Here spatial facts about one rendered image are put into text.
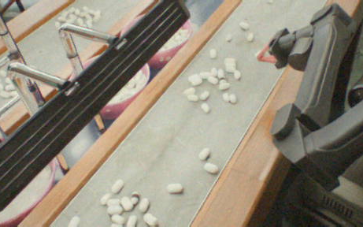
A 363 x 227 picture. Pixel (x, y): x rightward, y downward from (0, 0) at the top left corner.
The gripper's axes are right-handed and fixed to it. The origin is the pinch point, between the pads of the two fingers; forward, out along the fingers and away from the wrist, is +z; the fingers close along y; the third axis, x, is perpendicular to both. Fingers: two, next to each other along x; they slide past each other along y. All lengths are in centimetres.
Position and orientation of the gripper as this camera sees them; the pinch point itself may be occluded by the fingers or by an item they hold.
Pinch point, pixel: (259, 57)
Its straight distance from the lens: 113.9
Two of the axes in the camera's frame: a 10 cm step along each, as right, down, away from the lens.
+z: -6.0, 2.1, 7.7
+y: -5.1, 6.4, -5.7
